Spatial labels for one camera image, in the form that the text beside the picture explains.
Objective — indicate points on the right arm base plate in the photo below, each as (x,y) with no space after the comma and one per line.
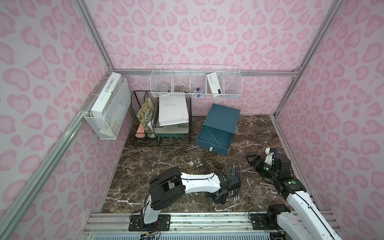
(259,222)

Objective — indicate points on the white wire wall basket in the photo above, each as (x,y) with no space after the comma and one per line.
(181,80)

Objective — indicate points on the white small box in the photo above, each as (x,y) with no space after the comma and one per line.
(214,84)

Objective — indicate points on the yellow pencil bundle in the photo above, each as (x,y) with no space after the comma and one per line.
(188,168)

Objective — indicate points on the green pencil bundle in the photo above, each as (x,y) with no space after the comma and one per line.
(235,194)

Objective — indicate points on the green stool frame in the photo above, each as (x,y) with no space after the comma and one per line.
(173,140)

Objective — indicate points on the white paper stack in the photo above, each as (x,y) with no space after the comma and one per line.
(173,111)

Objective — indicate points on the black wire file rack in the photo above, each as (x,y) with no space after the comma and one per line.
(138,136)

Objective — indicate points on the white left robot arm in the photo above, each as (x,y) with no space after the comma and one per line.
(169,186)

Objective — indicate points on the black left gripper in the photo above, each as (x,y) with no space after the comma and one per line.
(223,195)

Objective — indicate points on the teal drawer cabinet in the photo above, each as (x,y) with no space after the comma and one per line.
(223,118)

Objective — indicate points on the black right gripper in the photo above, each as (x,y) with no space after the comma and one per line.
(259,162)

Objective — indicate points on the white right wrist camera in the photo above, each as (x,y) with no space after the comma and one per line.
(269,155)

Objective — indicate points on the colorful picture book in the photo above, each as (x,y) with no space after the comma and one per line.
(145,115)

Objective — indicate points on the white book box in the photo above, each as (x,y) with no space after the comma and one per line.
(107,95)

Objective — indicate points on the white wire side basket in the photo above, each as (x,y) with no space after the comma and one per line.
(108,127)

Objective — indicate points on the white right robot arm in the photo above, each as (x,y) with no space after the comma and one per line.
(313,226)

